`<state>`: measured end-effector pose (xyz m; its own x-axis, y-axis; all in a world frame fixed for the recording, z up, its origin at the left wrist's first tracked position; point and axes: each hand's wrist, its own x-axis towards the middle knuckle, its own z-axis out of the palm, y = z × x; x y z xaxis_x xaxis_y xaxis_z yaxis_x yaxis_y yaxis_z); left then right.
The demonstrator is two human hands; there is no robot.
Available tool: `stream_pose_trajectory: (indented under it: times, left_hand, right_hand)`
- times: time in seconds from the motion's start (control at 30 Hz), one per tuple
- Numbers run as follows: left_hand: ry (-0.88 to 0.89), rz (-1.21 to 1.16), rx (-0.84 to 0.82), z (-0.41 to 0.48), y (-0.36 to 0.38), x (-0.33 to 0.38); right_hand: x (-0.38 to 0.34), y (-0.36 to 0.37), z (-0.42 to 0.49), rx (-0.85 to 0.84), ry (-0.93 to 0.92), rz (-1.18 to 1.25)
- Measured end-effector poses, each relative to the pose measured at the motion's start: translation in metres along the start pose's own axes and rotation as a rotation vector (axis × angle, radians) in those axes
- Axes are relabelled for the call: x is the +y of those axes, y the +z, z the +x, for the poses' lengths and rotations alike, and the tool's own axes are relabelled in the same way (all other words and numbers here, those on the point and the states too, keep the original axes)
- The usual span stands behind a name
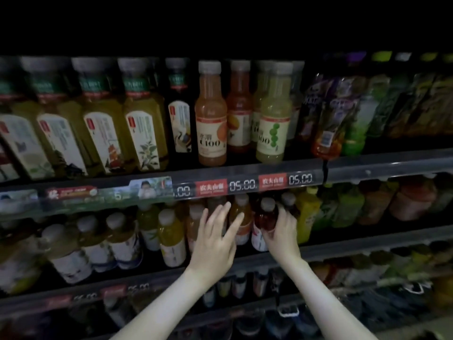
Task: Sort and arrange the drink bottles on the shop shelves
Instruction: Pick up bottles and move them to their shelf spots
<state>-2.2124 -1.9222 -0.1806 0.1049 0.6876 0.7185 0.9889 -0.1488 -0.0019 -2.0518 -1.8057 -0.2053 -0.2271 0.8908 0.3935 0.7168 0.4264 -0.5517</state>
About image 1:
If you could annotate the person's left hand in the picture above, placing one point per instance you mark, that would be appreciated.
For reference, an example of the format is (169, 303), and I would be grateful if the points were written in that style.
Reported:
(212, 251)

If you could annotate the person's right hand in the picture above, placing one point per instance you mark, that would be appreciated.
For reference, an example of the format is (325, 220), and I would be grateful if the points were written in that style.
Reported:
(285, 240)

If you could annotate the red tea bottle white label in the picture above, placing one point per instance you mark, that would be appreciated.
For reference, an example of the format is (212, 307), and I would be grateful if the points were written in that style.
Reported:
(265, 215)

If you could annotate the yellow bottle yellow-arrow label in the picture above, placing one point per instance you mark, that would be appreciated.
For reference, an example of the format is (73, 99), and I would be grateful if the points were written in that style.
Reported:
(171, 240)

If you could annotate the row of tea juice bottles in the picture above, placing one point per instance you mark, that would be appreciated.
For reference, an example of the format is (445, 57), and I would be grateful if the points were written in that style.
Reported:
(120, 244)

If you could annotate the pale yellow juice bottle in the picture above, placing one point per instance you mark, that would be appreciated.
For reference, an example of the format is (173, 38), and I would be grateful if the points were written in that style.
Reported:
(274, 127)

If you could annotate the yellow tea bottle leaf label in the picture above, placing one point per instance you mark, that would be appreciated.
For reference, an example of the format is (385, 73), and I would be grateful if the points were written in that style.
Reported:
(145, 145)

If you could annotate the pink juice bottle white cap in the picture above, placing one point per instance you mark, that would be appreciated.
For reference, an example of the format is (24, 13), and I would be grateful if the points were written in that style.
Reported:
(211, 120)

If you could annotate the yellow tea bottle ship label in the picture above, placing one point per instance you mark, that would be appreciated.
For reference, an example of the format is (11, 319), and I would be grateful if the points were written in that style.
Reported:
(102, 145)

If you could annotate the person's left forearm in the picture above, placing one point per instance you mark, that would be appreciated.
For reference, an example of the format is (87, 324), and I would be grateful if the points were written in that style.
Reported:
(162, 311)

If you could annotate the person's right forearm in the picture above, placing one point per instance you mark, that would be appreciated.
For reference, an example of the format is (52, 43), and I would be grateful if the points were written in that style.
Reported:
(325, 304)

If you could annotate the green pictured price label strip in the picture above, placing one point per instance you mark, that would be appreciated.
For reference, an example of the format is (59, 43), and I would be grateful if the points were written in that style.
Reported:
(212, 187)

